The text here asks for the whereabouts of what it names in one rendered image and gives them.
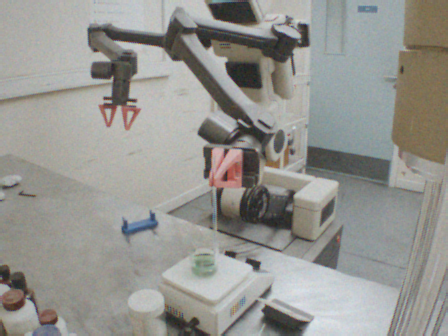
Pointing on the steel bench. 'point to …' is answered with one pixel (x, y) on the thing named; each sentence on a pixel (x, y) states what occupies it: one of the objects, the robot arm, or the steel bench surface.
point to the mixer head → (423, 89)
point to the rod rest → (139, 223)
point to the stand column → (431, 269)
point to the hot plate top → (229, 277)
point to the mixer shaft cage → (418, 263)
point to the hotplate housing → (189, 308)
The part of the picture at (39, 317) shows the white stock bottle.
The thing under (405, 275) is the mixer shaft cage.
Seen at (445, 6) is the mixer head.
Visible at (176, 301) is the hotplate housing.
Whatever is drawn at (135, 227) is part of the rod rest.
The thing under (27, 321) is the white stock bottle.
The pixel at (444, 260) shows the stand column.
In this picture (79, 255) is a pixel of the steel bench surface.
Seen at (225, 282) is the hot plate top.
